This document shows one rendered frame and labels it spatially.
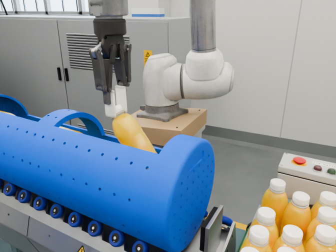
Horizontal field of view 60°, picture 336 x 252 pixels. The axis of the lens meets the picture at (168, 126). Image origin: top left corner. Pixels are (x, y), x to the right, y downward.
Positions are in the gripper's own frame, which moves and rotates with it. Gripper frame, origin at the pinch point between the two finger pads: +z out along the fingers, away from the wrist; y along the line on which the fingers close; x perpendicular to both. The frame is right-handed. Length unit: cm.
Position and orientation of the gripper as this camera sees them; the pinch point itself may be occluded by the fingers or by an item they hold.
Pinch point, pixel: (115, 101)
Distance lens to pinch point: 76.2
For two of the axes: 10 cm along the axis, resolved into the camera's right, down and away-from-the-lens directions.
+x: 8.7, 1.8, -4.6
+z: 0.1, 9.3, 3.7
